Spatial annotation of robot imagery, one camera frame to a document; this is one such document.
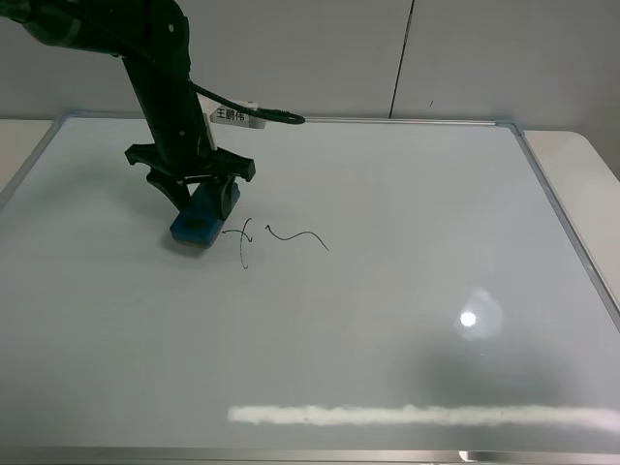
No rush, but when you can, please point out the white name label card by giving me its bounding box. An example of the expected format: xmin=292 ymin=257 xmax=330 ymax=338
xmin=201 ymin=98 xmax=267 ymax=130

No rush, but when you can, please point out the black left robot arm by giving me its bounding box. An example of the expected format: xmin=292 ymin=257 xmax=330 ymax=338
xmin=1 ymin=1 xmax=255 ymax=220

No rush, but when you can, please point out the blue whiteboard eraser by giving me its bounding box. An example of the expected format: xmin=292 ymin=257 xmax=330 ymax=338
xmin=170 ymin=181 xmax=240 ymax=249

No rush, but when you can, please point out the black braided cable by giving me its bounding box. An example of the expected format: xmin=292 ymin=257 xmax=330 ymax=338
xmin=28 ymin=0 xmax=307 ymax=126

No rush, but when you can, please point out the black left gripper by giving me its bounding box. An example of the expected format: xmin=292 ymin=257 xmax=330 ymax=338
xmin=125 ymin=144 xmax=256 ymax=220

